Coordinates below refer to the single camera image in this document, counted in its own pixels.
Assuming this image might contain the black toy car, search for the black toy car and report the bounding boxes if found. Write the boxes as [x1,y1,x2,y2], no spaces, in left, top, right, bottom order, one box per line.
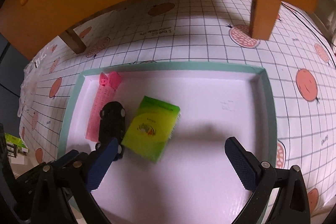
[95,101,126,161]

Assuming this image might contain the clear plastic bag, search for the clear plastic bag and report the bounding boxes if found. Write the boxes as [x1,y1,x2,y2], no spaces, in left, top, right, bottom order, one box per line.
[17,56,40,117]

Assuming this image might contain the white teal tray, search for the white teal tray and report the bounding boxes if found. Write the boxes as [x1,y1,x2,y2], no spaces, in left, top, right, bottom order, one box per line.
[57,61,279,224]

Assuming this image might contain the pink hair rollers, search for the pink hair rollers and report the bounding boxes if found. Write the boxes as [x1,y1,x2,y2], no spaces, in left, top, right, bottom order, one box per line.
[85,72,121,142]

